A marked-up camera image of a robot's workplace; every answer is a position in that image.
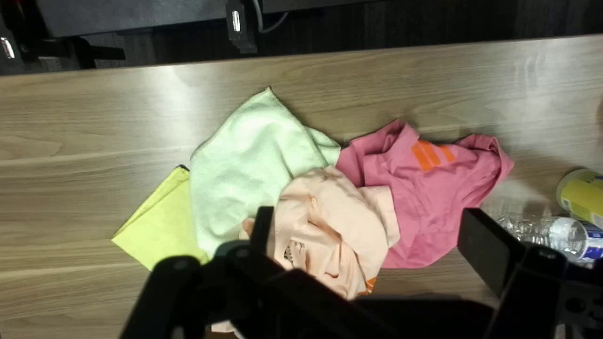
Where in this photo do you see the yellow green cup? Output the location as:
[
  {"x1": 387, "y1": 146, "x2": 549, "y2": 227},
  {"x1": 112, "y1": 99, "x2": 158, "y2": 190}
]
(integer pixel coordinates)
[{"x1": 555, "y1": 169, "x2": 603, "y2": 227}]

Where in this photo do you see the peach shirt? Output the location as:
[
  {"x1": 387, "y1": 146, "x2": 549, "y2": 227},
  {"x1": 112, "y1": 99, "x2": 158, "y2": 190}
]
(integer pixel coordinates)
[{"x1": 208, "y1": 165, "x2": 401, "y2": 335}]

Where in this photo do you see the pink shirt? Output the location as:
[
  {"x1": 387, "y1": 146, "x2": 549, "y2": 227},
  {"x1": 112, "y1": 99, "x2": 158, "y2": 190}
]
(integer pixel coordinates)
[{"x1": 335, "y1": 120, "x2": 512, "y2": 269}]

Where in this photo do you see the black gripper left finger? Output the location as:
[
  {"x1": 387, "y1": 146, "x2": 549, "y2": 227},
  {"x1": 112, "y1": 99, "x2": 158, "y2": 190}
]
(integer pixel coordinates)
[{"x1": 118, "y1": 205, "x2": 297, "y2": 339}]

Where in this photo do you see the clear plastic water bottle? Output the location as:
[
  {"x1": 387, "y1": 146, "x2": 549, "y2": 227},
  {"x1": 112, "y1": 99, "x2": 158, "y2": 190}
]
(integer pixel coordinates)
[{"x1": 497, "y1": 212, "x2": 603, "y2": 267}]

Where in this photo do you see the yellow towel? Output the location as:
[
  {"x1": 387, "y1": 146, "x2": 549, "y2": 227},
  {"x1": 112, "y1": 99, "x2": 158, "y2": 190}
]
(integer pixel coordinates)
[{"x1": 110, "y1": 165, "x2": 208, "y2": 269}]

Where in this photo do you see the light green towel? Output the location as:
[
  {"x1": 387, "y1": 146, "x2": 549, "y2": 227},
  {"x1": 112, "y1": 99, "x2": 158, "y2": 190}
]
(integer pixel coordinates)
[{"x1": 190, "y1": 88, "x2": 340, "y2": 255}]

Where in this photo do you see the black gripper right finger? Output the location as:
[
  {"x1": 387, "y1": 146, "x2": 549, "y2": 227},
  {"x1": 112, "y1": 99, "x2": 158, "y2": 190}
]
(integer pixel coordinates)
[{"x1": 457, "y1": 208, "x2": 603, "y2": 339}]

